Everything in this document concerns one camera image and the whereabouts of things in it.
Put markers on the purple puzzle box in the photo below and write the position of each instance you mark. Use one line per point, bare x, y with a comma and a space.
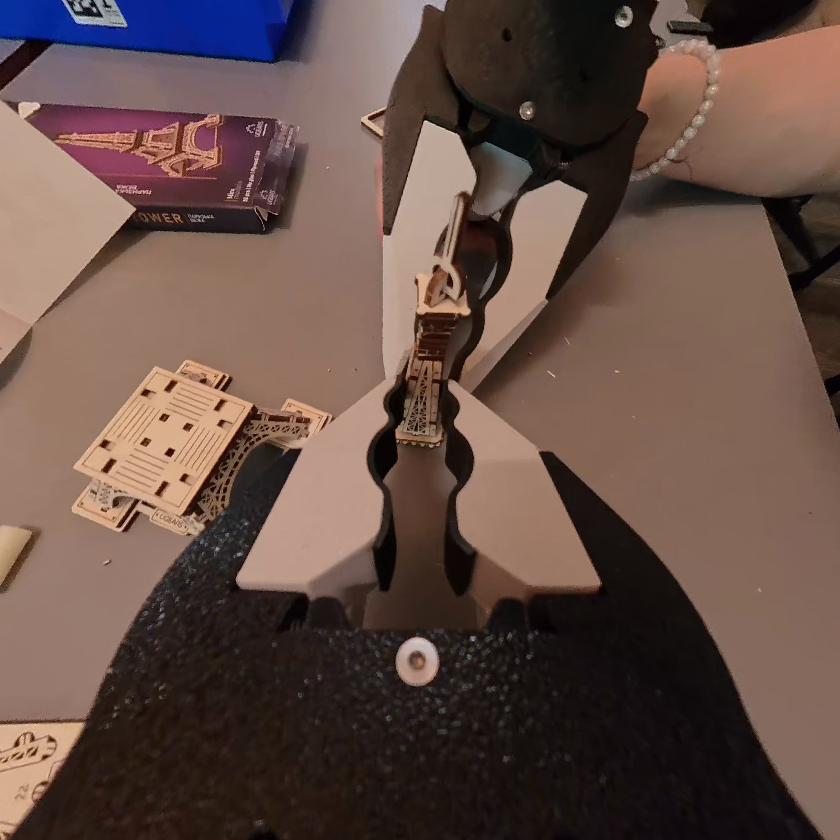
131, 144

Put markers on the grey desk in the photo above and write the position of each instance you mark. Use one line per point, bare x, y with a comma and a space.
295, 295

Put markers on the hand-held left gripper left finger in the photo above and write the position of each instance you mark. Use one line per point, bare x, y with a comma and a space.
315, 512

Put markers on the wooden tower base model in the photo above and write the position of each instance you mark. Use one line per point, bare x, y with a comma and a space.
164, 433

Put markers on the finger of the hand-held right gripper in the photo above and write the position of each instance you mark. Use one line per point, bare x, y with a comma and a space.
538, 249
420, 197

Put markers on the tagged blue storage bin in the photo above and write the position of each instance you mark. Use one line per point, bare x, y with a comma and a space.
197, 29

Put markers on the pale wax stick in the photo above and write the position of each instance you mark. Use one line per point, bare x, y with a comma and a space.
12, 554

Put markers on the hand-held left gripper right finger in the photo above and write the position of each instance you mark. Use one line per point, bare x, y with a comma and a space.
525, 518

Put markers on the wooden tower spire model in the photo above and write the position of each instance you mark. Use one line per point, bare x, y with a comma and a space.
426, 367

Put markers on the paper instruction sheet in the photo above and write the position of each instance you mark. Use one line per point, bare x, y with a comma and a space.
46, 216

